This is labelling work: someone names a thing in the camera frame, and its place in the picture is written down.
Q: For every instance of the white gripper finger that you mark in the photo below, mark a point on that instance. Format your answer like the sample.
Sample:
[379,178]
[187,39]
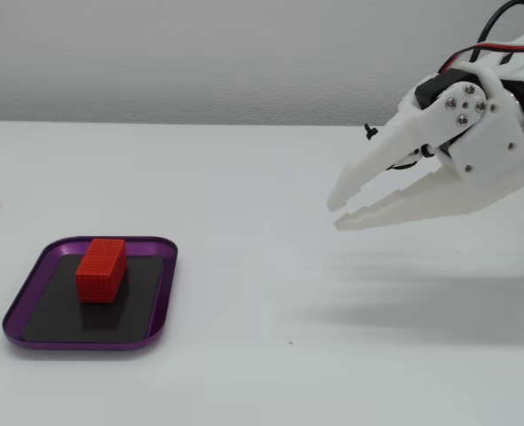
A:
[422,202]
[395,146]

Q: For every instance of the purple metal tray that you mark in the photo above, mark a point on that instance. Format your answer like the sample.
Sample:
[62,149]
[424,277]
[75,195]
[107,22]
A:
[44,310]

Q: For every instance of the red studded cube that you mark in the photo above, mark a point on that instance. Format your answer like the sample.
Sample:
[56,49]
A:
[100,270]

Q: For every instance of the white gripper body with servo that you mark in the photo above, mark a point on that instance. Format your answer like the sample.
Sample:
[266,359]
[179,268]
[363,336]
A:
[488,151]

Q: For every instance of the small black clip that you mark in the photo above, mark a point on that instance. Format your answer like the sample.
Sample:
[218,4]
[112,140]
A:
[369,131]

